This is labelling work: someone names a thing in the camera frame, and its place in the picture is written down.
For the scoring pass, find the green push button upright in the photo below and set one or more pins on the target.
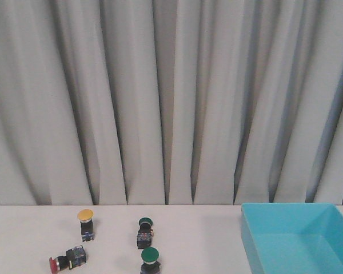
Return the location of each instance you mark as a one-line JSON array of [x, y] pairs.
[[150, 265]]

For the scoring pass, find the red push button lying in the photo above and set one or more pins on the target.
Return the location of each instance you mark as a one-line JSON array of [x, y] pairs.
[[74, 257]]

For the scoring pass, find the green push button lying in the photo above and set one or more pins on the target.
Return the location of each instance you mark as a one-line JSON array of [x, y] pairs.
[[145, 233]]

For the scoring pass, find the yellow push button far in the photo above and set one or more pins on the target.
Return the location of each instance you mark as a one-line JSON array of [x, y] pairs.
[[85, 218]]

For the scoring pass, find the grey pleated curtain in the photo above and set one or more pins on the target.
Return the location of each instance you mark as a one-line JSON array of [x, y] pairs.
[[171, 102]]

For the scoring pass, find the turquoise plastic box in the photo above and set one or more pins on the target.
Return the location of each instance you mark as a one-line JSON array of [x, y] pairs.
[[292, 237]]

